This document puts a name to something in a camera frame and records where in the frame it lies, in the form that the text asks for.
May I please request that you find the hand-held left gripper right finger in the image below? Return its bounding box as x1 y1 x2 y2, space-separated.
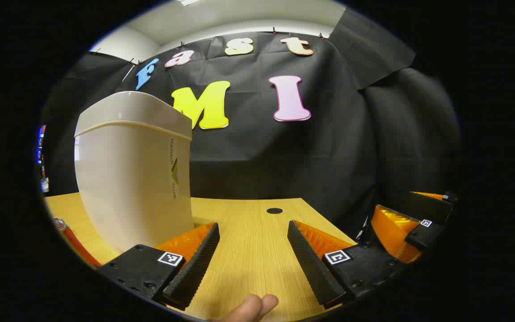
287 220 403 309

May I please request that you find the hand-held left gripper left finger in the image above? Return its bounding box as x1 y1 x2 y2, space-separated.
98 222 220 311

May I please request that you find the white desktop garbage bin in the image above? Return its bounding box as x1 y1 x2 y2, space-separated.
74 91 194 254

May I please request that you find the red pop can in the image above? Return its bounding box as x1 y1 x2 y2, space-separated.
52 217 102 269

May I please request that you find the wooden desktop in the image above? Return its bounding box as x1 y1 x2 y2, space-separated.
44 193 357 322

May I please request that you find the black backdrop cloth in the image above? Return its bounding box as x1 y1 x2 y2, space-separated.
42 8 461 237

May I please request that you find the computer monitor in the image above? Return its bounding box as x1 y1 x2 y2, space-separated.
36 125 48 182

